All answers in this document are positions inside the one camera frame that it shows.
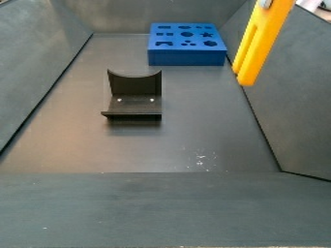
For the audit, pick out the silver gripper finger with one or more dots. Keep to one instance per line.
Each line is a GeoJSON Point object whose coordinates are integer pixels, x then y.
{"type": "Point", "coordinates": [266, 3]}

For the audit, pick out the blue shape-sorting board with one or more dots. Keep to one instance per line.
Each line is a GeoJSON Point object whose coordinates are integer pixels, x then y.
{"type": "Point", "coordinates": [186, 44]}

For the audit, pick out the yellow double-square peg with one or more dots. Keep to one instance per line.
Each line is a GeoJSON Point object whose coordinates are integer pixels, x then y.
{"type": "Point", "coordinates": [262, 30]}

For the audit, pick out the black curved stand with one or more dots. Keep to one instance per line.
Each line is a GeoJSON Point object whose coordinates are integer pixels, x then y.
{"type": "Point", "coordinates": [135, 95]}

